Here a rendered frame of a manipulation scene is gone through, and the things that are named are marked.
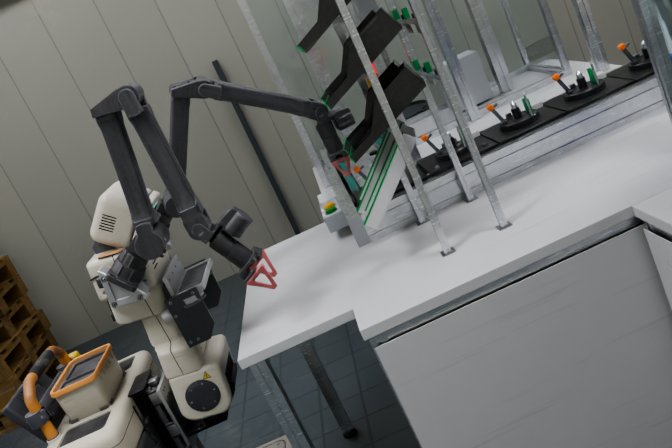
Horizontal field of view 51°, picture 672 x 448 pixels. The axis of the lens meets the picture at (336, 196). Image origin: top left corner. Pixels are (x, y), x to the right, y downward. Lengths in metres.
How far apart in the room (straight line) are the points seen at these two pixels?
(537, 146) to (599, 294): 0.65
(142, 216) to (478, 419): 1.01
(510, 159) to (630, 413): 0.83
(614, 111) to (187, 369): 1.56
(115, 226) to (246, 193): 3.58
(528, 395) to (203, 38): 4.11
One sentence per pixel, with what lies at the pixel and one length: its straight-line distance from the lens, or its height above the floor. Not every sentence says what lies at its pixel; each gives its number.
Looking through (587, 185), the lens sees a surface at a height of 0.86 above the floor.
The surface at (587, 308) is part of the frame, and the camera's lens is 1.92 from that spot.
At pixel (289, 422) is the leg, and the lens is 2.08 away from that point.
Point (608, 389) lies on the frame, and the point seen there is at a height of 0.42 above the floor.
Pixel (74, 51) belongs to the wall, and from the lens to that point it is 5.67.
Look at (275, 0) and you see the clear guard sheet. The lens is 3.69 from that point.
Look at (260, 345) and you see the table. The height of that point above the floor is 0.86.
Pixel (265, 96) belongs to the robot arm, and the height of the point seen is 1.42.
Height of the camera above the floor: 1.59
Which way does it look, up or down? 14 degrees down
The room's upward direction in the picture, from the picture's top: 25 degrees counter-clockwise
